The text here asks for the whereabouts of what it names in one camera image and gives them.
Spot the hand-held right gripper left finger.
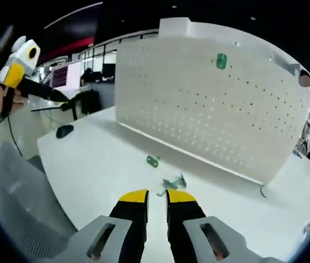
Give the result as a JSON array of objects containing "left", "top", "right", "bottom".
[{"left": 69, "top": 188, "right": 150, "bottom": 263}]

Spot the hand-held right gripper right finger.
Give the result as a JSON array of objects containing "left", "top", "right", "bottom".
[{"left": 165, "top": 188, "right": 250, "bottom": 263}]

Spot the computer monitor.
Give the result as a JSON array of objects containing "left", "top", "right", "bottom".
[{"left": 50, "top": 61, "right": 83, "bottom": 90}]

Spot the black computer mouse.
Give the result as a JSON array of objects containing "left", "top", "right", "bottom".
[{"left": 55, "top": 124, "right": 75, "bottom": 139}]

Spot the black office chair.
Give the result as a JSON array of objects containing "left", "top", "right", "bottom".
[{"left": 70, "top": 90, "right": 101, "bottom": 122}]

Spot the grey mesh office chair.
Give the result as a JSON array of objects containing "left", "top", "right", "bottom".
[{"left": 0, "top": 141, "right": 78, "bottom": 263}]

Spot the white perforated pegboard panel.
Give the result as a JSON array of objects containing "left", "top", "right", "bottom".
[{"left": 115, "top": 37, "right": 310, "bottom": 198}]

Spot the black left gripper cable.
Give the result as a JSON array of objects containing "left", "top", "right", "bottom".
[{"left": 0, "top": 84, "right": 24, "bottom": 159}]

